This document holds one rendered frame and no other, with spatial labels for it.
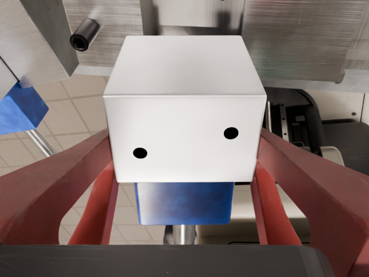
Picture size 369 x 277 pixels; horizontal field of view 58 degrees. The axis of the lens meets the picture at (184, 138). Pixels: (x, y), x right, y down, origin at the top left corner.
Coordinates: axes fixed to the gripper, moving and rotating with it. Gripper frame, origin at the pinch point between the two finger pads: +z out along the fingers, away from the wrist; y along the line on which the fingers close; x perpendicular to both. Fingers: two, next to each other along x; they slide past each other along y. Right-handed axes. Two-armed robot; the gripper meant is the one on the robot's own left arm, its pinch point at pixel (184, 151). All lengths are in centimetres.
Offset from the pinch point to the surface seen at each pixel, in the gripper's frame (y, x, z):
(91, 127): 43, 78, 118
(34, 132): 13.5, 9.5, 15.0
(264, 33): -4.1, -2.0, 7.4
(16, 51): 12.3, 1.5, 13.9
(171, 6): 0.8, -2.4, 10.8
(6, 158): 96, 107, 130
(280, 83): -8.6, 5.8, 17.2
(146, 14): 2.1, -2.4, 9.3
